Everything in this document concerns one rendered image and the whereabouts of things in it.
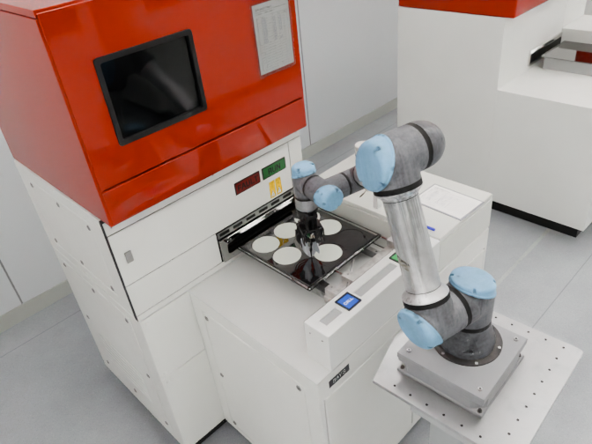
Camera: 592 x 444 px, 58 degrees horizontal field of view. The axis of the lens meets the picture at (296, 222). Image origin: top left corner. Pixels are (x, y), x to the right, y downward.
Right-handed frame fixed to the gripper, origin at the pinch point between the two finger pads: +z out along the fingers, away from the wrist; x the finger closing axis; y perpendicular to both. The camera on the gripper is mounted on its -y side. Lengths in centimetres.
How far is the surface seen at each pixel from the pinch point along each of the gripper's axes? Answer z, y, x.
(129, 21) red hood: -82, -6, -39
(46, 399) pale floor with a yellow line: 92, -57, -125
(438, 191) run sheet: -5, -9, 53
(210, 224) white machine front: -10.7, -15.8, -30.3
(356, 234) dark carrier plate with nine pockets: 1.5, -5.0, 19.0
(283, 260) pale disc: 1.5, -1.4, -9.5
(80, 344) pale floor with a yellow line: 92, -89, -110
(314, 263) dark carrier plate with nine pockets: 1.5, 4.7, 0.0
